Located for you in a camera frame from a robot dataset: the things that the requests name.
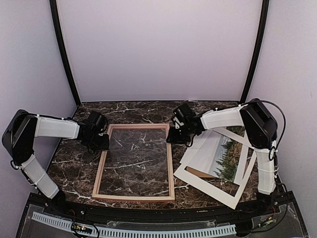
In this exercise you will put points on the white slotted cable duct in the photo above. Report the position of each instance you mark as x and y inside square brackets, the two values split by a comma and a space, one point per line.
[103, 232]

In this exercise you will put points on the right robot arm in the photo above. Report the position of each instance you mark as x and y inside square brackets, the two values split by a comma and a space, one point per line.
[258, 122]

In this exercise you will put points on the brown cardboard backing board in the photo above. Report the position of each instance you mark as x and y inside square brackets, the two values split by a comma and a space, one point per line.
[198, 173]

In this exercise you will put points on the left black corner post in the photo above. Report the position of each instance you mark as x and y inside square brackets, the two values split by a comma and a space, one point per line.
[63, 53]

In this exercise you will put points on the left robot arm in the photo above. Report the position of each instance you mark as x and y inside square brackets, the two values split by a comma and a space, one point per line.
[25, 128]

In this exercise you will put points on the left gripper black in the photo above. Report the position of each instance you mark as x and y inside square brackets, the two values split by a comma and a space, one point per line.
[104, 146]

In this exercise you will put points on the white mat board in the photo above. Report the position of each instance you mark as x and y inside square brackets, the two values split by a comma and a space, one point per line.
[211, 190]

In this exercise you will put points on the landscape photo print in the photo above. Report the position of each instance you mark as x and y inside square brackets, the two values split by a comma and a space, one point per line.
[218, 156]

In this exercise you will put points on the black corner post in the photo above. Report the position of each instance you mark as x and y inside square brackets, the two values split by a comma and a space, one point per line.
[63, 53]
[256, 51]

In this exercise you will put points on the right black corner post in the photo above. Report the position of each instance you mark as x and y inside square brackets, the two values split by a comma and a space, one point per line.
[256, 51]

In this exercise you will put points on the black front rail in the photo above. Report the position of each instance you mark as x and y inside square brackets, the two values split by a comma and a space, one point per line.
[103, 215]

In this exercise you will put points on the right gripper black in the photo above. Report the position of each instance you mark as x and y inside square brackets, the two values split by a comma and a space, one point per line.
[174, 139]

